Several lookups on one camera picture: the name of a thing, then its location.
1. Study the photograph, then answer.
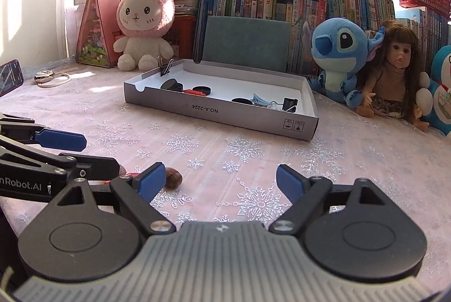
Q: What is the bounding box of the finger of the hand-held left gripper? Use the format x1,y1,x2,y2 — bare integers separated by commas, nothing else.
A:
58,154,121,181
0,113,87,152

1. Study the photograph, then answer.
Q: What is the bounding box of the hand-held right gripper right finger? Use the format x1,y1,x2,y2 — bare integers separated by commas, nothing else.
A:
268,164,395,236

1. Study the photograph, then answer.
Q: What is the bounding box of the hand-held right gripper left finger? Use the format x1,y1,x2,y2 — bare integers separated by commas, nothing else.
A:
46,162,177,238

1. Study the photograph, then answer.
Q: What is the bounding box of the brown nut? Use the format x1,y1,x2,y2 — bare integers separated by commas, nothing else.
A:
164,167,184,189

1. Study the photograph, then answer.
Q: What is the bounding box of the grey cardboard box with lid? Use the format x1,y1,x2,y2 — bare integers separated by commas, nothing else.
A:
123,16,320,142

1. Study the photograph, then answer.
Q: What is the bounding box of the pink snowflake tablecloth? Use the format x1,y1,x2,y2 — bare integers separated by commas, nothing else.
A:
0,57,451,288

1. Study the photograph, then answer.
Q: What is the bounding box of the smartphone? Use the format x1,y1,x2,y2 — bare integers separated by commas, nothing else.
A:
0,59,25,98

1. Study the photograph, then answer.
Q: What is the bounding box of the pink triangular house model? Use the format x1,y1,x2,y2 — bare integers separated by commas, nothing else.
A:
75,0,122,69

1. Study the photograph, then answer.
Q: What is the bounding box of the blue alien plush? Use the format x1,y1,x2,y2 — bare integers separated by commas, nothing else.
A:
302,17,387,109

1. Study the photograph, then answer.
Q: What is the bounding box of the red plastic crate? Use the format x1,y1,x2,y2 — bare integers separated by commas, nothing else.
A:
163,15,198,59

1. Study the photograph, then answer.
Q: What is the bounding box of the brown-haired doll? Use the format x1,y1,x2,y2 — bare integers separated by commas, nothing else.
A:
356,19,432,128

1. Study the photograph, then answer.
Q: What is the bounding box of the pink bunny plush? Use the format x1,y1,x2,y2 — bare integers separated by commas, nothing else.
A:
113,0,188,72

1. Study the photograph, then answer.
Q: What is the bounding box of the blue robot cat plush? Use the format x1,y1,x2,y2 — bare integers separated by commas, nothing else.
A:
416,45,451,138

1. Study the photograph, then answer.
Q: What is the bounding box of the row of upright books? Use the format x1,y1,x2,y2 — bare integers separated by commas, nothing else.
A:
193,0,451,76

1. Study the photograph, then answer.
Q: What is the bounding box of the white cord loop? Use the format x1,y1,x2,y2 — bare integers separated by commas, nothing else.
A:
37,72,71,89

